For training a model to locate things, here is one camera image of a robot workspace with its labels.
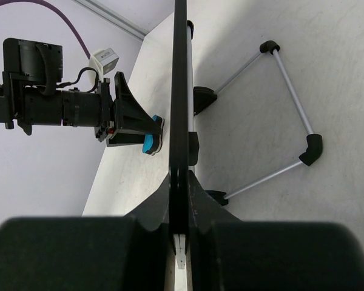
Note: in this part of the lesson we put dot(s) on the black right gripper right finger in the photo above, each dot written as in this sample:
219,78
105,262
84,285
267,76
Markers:
226,253

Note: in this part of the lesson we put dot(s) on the blue whiteboard eraser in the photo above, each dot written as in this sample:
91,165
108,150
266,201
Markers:
153,143

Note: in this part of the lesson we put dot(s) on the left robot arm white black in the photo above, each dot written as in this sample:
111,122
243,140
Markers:
32,93

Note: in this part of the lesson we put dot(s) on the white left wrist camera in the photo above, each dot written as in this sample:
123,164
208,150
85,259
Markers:
103,61

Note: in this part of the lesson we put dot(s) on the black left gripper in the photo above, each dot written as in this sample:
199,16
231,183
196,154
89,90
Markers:
124,115

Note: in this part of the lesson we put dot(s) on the whiteboard wire stand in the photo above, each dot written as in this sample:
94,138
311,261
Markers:
252,127

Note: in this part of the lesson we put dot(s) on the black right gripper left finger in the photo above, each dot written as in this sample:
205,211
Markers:
132,252

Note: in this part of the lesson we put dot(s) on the left aluminium frame post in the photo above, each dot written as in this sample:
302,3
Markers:
114,18

